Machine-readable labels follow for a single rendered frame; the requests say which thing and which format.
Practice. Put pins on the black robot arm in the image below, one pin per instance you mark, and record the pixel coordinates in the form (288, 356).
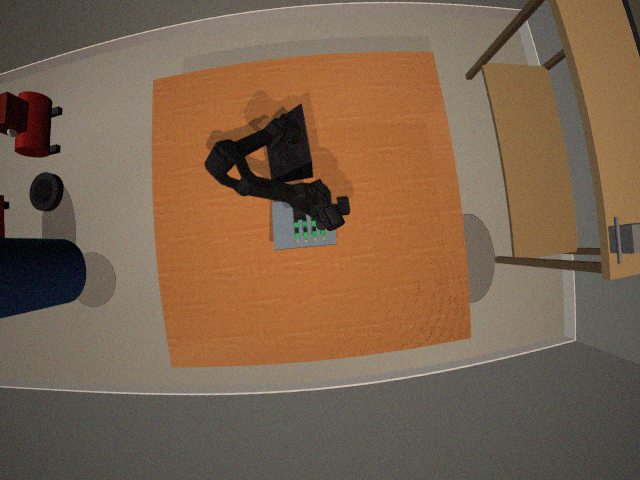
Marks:
(225, 154)

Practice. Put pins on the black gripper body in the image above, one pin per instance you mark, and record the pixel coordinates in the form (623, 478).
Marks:
(343, 206)

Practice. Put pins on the grey switch panel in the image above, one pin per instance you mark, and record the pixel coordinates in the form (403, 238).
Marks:
(289, 233)

